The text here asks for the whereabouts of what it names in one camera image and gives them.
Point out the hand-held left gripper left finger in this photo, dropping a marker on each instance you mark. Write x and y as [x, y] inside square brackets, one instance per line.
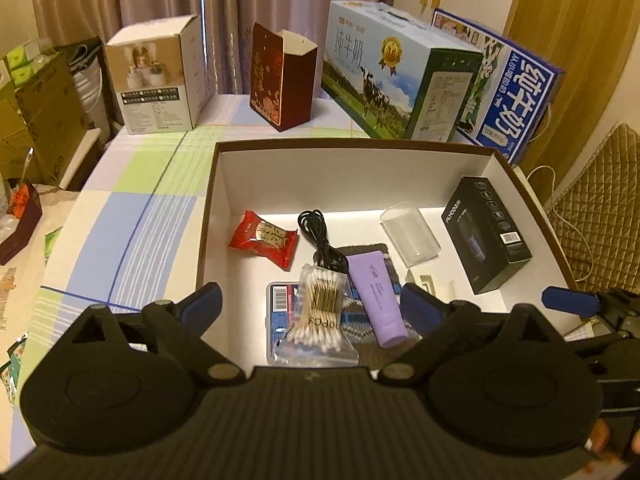
[202, 305]

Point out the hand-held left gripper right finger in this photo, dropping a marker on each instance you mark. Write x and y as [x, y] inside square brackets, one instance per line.
[422, 310]

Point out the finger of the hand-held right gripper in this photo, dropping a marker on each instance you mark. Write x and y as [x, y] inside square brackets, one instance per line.
[570, 300]
[590, 347]

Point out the small white device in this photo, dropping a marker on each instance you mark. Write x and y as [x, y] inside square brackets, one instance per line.
[430, 280]

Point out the purple tube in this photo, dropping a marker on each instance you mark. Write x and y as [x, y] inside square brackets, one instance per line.
[377, 295]

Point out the grey knitted pouch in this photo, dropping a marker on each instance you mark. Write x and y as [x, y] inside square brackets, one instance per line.
[357, 332]

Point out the clear plastic cup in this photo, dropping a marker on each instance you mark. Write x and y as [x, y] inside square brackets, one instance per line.
[410, 240]

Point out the blue clear plastic case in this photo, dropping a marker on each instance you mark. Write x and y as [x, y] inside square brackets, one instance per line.
[282, 300]

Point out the black product box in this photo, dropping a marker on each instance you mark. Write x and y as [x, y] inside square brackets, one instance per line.
[480, 245]

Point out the red snack packet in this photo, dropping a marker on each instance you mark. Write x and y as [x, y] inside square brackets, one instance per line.
[260, 240]

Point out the cotton swab bag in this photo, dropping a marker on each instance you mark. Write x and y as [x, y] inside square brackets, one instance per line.
[320, 310]

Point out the brown storage box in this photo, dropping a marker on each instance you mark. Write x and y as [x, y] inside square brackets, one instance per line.
[260, 180]

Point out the person's right hand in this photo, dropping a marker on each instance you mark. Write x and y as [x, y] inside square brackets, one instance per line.
[600, 441]

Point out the chair with quilted cover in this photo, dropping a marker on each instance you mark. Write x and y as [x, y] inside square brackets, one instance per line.
[600, 200]

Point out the plaid tablecloth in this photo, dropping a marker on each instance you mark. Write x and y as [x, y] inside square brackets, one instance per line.
[125, 210]

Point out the green packet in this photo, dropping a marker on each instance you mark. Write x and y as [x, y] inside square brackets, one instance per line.
[52, 241]

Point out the dark red tray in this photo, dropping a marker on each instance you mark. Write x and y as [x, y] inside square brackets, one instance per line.
[20, 230]

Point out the blue milk carton box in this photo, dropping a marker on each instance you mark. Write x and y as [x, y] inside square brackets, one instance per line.
[510, 110]

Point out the white appliance box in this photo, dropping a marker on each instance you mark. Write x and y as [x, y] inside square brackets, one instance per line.
[150, 90]

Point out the dark red paper box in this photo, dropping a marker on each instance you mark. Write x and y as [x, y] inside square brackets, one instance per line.
[280, 85]

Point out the green milk carton box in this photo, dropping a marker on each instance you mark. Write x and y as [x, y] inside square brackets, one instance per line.
[370, 75]

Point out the white paper bag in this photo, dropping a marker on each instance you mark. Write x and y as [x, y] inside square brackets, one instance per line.
[90, 90]

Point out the large cardboard box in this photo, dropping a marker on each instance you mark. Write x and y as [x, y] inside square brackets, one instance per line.
[50, 110]

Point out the small cardboard box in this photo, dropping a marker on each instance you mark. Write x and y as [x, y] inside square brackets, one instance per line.
[12, 140]

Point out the green tissue pack bundle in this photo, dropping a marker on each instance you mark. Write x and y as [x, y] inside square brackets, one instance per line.
[20, 62]

